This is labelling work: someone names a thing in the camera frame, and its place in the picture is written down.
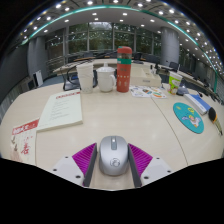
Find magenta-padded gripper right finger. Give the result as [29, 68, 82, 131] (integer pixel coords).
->
[127, 142, 174, 189]

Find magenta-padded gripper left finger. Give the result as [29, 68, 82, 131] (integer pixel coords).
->
[51, 142, 99, 188]

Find silver computer mouse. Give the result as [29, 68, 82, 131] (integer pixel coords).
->
[98, 134, 130, 177]

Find round teal cartoon mouse pad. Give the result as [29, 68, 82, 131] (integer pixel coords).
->
[172, 101, 205, 135]

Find red and white leaflet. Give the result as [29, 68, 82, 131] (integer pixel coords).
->
[9, 118, 40, 166]

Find white paper booklet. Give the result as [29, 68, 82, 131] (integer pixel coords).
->
[35, 89, 84, 133]

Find colourful sticker sheet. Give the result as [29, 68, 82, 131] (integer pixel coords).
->
[129, 85, 168, 100]

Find blue and white book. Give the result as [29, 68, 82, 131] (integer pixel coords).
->
[183, 93, 212, 116]

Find black handheld microphone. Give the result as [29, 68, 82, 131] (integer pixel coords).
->
[208, 107, 224, 136]

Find green printed paper cup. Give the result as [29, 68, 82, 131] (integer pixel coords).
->
[167, 70, 184, 96]

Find white cardboard box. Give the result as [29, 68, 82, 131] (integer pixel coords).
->
[130, 68, 163, 88]

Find white lidded mug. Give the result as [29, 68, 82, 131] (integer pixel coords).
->
[96, 62, 117, 93]

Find red thermos bottle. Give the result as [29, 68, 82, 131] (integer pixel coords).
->
[116, 45, 133, 94]

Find dark office chairs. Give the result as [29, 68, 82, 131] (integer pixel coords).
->
[76, 49, 188, 73]

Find long curved conference desk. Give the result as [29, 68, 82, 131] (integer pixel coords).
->
[53, 58, 221, 101]

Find ceiling lights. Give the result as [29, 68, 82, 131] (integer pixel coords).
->
[19, 0, 224, 74]

